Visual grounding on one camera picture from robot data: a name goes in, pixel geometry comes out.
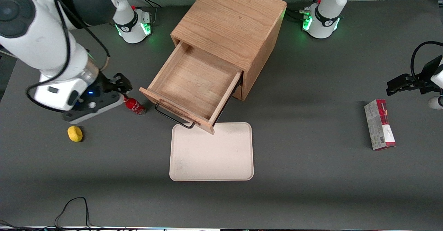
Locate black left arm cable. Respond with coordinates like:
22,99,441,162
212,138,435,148
410,41,443,83

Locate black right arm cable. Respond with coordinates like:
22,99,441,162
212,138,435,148
26,0,111,113

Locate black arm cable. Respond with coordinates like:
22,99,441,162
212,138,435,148
410,41,443,83
26,0,111,113

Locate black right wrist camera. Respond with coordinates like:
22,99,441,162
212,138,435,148
80,83,104,102

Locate black cable on table edge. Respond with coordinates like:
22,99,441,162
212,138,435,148
55,197,92,230

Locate red cola bottle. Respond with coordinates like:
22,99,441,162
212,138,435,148
121,95,146,116

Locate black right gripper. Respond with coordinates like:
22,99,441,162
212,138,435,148
62,73,134,124

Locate wooden drawer with black handle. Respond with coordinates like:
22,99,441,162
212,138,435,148
230,83,243,99
139,41,243,135

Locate wooden drawer cabinet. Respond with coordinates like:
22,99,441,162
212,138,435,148
170,0,287,101

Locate red plaid carton box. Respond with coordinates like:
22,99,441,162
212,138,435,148
364,99,396,151

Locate yellow lemon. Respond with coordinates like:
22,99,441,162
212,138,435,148
67,126,83,142

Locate beige rectangular tray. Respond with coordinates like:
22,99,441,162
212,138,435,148
169,122,254,182

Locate black left base cables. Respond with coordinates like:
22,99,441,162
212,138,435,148
286,0,323,21

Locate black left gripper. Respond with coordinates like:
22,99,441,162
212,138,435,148
387,55,443,96

